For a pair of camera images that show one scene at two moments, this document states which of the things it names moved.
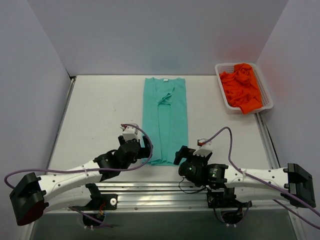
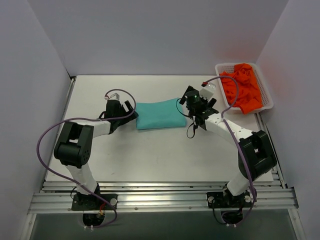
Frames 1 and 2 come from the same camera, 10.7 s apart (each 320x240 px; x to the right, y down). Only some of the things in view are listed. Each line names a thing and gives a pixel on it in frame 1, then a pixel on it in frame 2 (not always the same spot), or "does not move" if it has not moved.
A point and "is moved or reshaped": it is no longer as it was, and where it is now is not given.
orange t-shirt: (242, 88) does not move
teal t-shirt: (164, 117) is moved or reshaped
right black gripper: (186, 154) → (189, 94)
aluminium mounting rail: (173, 197) does not move
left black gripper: (143, 149) → (126, 113)
